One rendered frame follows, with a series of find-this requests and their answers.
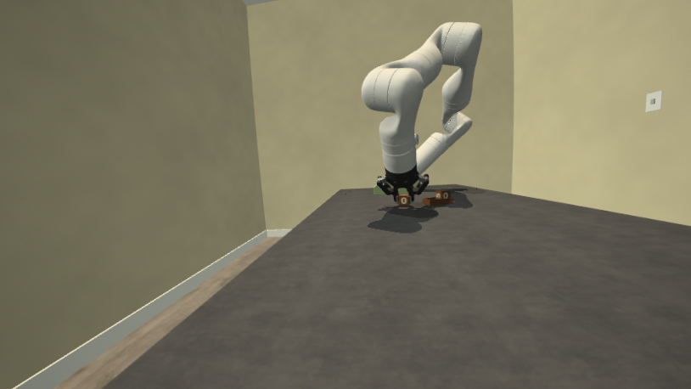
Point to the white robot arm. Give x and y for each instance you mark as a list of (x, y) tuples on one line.
[(400, 91)]

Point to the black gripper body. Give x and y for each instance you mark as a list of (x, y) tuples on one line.
[(411, 176)]

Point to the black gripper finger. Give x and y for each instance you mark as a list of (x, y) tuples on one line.
[(423, 182), (388, 189)]

